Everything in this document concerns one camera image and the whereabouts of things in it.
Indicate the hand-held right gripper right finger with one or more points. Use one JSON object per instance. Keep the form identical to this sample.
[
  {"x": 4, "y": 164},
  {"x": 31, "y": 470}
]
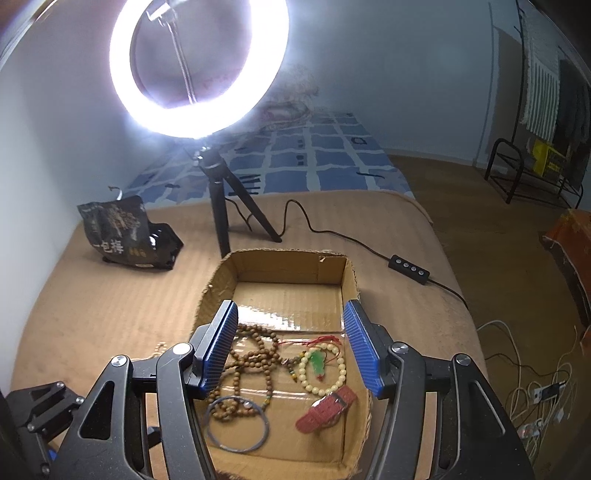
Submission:
[{"x": 362, "y": 350}]

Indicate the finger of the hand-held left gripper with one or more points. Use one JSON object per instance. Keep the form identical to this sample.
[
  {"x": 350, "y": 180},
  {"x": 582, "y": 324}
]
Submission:
[{"x": 41, "y": 406}]

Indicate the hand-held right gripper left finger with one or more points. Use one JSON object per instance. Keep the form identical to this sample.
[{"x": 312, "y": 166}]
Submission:
[{"x": 219, "y": 350}]

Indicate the grey bangle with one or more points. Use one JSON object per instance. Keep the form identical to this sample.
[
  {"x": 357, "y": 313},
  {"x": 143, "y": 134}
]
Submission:
[{"x": 265, "y": 427}]

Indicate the black tripod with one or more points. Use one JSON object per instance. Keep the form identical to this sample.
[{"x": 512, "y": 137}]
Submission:
[{"x": 217, "y": 203}]

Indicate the black printed snack bag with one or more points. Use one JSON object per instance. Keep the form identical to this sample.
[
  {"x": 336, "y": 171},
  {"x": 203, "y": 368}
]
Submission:
[{"x": 124, "y": 230}]

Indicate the white power strip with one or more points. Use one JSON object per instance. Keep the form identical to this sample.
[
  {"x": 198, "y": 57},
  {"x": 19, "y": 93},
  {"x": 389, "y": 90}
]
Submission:
[{"x": 549, "y": 392}]

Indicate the blue checked bedsheet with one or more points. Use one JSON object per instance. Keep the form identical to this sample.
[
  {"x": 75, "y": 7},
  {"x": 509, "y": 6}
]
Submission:
[{"x": 332, "y": 157}]

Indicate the black clothes rack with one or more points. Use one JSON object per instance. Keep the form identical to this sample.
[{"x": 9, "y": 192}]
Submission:
[{"x": 508, "y": 170}]

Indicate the orange cardboard box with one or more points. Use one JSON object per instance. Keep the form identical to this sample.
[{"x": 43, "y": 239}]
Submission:
[{"x": 572, "y": 249}]

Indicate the folded patterned quilt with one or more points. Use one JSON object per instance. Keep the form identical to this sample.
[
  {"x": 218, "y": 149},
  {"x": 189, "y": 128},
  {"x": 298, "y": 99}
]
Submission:
[{"x": 291, "y": 101}]

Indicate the yellow box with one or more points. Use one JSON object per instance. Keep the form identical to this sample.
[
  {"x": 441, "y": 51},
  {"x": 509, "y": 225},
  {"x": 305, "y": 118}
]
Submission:
[{"x": 549, "y": 159}]

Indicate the leaning beige panel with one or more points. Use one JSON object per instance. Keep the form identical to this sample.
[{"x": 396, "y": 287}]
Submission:
[{"x": 503, "y": 92}]

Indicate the dark hanging clothes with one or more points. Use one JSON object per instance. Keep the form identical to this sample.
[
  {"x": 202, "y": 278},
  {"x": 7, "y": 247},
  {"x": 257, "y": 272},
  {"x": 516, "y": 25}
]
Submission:
[{"x": 575, "y": 120}]

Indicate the white striped towel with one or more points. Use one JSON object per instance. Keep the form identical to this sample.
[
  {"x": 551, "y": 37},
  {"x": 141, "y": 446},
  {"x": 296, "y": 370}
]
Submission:
[{"x": 542, "y": 83}]

